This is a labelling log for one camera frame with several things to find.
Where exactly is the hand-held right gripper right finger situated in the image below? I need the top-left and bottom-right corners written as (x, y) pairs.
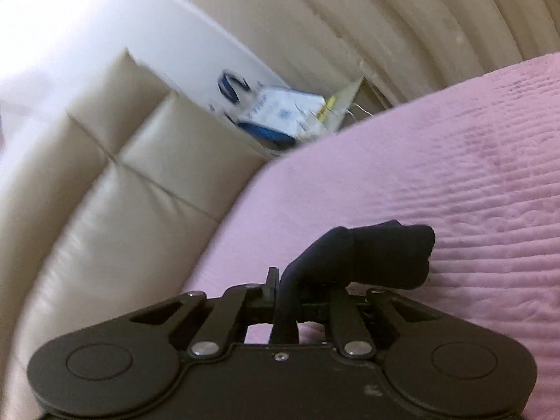
top-left (302, 286), bottom-right (440, 358)

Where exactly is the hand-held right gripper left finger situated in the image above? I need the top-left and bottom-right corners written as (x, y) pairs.
top-left (130, 267), bottom-right (281, 358)

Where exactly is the dark navy garment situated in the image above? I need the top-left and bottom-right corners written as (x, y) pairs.
top-left (269, 224), bottom-right (436, 344)

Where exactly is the pink quilted blanket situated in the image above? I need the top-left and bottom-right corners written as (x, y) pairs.
top-left (181, 52), bottom-right (560, 420)

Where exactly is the beige leather headboard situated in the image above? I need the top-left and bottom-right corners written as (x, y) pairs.
top-left (0, 48), bottom-right (274, 407)

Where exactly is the white and blue paper packet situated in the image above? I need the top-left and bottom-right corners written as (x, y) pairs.
top-left (238, 85), bottom-right (328, 143)

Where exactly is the beige card envelope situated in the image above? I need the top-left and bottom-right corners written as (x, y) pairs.
top-left (308, 76), bottom-right (366, 134)

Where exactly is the white bag with blue print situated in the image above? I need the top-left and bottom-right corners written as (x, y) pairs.
top-left (205, 68), bottom-right (298, 159)

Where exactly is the beige ribbed curtain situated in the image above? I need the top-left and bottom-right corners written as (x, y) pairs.
top-left (131, 0), bottom-right (560, 108)

